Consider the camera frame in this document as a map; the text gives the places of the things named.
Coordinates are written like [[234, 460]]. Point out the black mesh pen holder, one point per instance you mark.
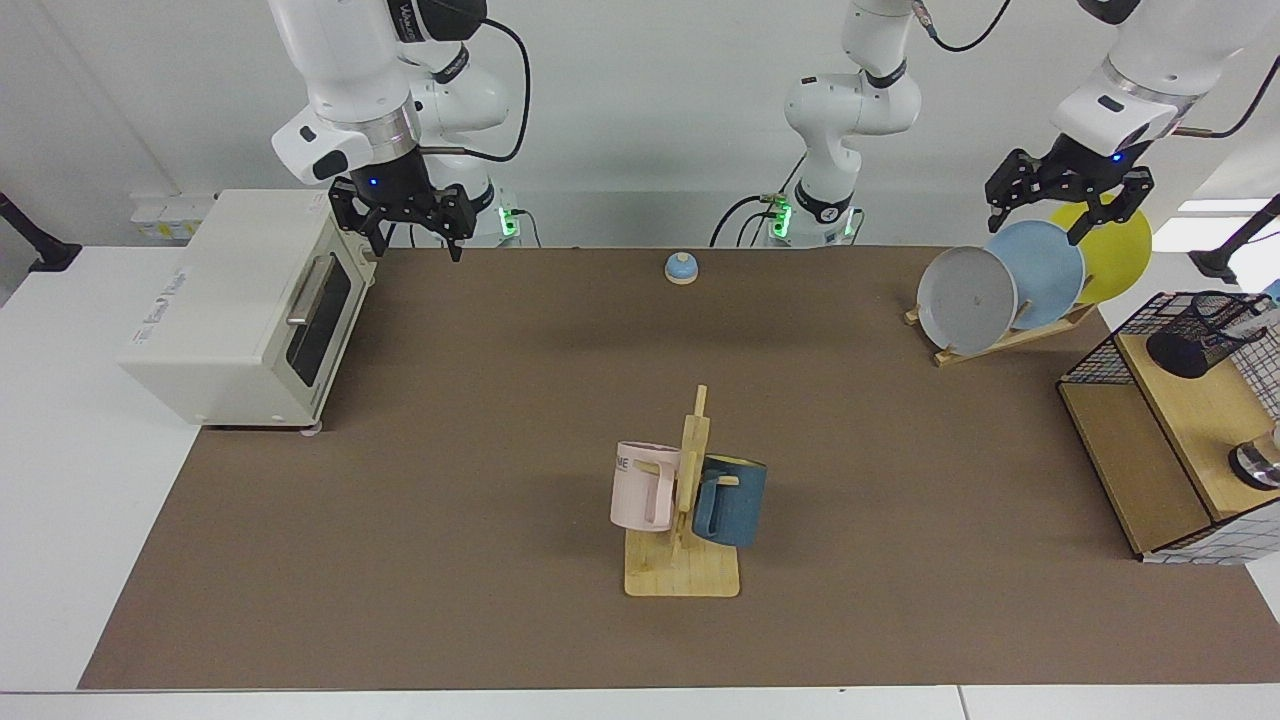
[[1180, 358]]

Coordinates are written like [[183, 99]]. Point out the yellow plate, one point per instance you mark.
[[1120, 260]]

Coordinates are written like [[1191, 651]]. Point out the light blue plate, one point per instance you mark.
[[1045, 265]]

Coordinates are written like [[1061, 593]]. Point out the grey plate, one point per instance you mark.
[[965, 300]]

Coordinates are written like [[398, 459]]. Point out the black clamp stand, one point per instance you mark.
[[1215, 262], [55, 255]]

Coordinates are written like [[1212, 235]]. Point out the wooden plate rack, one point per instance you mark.
[[1000, 343]]

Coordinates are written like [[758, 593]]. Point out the pale toaster oven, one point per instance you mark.
[[230, 300]]

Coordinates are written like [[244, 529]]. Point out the white power strip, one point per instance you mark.
[[165, 215]]

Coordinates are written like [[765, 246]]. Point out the small blue round thing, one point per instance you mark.
[[681, 268]]

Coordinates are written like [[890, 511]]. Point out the brown table cloth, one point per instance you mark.
[[400, 500]]

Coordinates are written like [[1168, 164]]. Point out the silver round lid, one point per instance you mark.
[[1255, 465]]

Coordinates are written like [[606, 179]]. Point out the pink cup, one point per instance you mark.
[[630, 490]]

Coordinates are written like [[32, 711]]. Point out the dark teal cup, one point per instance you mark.
[[740, 505]]

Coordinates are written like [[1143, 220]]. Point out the wooden cup stand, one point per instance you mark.
[[680, 575]]

